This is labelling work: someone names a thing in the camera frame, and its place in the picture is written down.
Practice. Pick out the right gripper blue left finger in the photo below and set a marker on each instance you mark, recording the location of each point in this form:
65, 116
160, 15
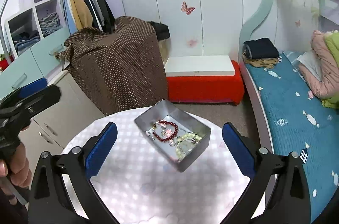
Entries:
81, 164

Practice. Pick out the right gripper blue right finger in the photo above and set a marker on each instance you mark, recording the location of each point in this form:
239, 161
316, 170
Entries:
253, 164

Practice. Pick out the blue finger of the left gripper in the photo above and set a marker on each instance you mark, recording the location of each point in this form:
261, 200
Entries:
32, 88
40, 101

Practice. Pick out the pale green jade pendant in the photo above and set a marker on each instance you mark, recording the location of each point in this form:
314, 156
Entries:
186, 146

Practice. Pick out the person's left hand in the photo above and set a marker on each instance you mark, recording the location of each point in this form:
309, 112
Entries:
21, 174

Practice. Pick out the teal drawer cabinet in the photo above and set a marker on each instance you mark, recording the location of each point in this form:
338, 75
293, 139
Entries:
35, 63

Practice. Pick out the beige lower cabinet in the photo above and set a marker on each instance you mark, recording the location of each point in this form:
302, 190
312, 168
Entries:
52, 129

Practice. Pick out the pink checked tablecloth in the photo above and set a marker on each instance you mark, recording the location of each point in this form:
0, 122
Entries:
138, 185

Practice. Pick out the teal candy print bedsheet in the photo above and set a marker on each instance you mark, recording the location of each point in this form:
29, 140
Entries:
300, 123

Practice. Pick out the red upholstered bench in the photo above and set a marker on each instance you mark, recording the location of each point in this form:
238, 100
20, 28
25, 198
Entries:
207, 89

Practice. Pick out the grey metal box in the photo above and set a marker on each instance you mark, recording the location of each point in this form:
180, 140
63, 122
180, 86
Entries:
165, 126

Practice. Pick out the brown polka dot cloth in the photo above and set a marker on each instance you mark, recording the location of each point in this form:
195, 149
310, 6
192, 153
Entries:
118, 71

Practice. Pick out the hanging clothes row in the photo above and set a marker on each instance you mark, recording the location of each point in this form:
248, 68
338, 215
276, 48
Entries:
79, 14

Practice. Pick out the folded tan clothes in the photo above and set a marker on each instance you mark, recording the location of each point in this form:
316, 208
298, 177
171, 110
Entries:
268, 63

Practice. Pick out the folded black clothes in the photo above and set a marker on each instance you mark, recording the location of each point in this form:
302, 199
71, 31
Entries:
260, 49

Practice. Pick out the white pillow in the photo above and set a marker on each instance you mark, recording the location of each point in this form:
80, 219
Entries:
311, 61

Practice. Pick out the white flat box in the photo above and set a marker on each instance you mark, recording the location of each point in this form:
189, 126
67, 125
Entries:
206, 65

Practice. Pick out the black clothes pile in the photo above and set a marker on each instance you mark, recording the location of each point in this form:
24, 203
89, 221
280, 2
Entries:
161, 30

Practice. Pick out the green blanket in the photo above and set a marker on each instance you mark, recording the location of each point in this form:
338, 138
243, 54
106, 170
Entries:
331, 41

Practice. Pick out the pink butterfly wall sticker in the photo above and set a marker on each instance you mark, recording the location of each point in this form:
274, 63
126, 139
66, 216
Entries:
186, 9

